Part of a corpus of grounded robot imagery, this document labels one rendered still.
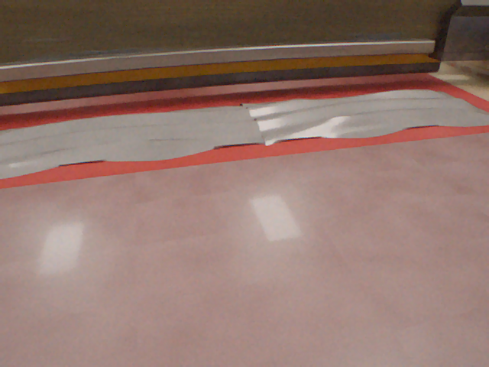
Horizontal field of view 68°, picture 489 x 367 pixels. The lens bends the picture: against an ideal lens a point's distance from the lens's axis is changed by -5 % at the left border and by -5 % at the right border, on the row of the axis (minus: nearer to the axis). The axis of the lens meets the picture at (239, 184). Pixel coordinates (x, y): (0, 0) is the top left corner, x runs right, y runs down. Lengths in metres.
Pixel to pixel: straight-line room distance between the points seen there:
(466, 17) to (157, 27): 0.25
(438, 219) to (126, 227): 0.13
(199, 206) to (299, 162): 0.07
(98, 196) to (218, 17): 0.17
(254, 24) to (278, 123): 0.09
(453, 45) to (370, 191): 0.22
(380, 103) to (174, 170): 0.16
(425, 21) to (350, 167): 0.20
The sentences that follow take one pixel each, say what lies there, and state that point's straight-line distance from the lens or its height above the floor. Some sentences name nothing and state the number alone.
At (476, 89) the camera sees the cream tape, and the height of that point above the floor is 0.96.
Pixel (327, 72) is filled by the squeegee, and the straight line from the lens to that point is 0.35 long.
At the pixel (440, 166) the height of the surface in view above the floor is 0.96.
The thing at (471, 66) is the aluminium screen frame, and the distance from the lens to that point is 0.45.
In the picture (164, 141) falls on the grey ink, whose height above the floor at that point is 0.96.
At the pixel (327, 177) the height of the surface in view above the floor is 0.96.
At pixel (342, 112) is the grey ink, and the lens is 0.27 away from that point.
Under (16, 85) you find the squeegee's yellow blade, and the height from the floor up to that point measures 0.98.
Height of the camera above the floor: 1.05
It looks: 31 degrees down
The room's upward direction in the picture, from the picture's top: 1 degrees counter-clockwise
